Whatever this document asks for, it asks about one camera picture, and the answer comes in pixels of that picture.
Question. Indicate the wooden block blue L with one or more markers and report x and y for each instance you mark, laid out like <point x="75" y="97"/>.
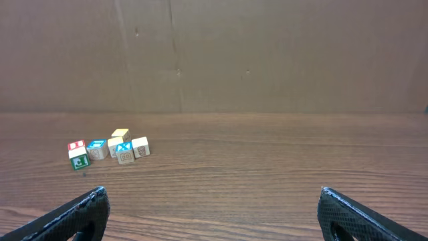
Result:
<point x="98" y="149"/>

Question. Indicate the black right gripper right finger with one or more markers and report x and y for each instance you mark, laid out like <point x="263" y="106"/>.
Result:
<point x="342" y="218"/>

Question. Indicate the wooden block green side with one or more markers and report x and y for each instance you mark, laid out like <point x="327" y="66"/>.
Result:
<point x="79" y="158"/>

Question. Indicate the wooden block plain yellow top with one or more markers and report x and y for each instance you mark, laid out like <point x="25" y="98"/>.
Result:
<point x="112" y="144"/>

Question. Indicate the wooden block red I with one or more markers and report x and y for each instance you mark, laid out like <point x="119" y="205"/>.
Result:
<point x="76" y="144"/>

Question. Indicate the wooden block plain picture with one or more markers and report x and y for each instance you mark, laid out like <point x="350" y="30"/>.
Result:
<point x="140" y="147"/>

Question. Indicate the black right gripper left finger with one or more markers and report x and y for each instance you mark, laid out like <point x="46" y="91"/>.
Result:
<point x="83" y="218"/>

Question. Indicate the wooden block blue X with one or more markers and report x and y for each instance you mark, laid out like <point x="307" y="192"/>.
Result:
<point x="125" y="153"/>

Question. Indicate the wooden block yellow far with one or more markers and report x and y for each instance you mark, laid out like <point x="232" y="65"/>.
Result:
<point x="124" y="133"/>

